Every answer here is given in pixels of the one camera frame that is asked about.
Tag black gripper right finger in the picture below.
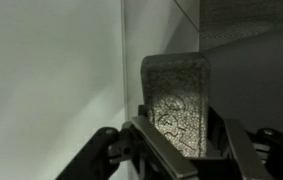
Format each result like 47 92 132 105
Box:
210 106 283 180

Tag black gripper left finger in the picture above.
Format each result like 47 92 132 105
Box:
55 115 200 180

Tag black whiteboard eraser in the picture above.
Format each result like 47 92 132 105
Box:
140 52 211 159

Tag black mesh office chair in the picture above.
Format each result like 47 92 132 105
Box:
199 0 283 143

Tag white wall whiteboard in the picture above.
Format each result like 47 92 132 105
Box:
0 0 201 180

